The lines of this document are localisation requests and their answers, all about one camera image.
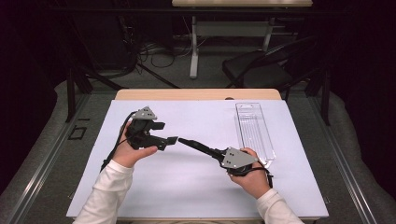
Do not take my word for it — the desk with white legs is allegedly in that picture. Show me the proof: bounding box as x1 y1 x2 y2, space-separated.
171 0 314 79

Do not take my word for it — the person's right hand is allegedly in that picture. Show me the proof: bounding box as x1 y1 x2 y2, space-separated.
228 147 275 200

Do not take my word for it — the clear plastic package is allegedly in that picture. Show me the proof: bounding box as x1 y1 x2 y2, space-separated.
234 102 277 169

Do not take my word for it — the black folding chair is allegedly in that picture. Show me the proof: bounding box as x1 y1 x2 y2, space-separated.
221 35 321 92

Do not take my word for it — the grey metal floor rail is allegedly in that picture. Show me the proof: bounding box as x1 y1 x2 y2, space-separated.
4 92 92 224
306 92 379 224

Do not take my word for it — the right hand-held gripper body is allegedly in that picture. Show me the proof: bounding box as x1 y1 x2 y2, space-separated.
218 147 260 177

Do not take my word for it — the black metal stand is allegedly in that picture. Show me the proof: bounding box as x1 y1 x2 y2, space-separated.
304 68 332 126
64 66 125 123

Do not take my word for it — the bundle of floor cables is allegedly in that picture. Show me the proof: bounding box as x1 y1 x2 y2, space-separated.
136 40 194 69

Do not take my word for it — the white table sheet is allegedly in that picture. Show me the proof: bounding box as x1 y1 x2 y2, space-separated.
65 99 330 218

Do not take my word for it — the person's left hand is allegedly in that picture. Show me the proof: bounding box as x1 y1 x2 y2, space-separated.
111 122 159 169

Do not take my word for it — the left hand-held gripper black cable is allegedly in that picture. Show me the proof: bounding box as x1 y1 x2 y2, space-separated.
100 110 138 173

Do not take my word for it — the hand-held gripper black cable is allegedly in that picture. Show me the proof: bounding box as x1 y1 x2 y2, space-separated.
100 110 138 173
246 166 275 189

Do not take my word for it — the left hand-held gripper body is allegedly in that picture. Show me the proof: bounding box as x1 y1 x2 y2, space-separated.
125 105 166 152

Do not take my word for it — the right hand-held gripper black cable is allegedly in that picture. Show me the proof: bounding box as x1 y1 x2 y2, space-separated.
246 166 275 189

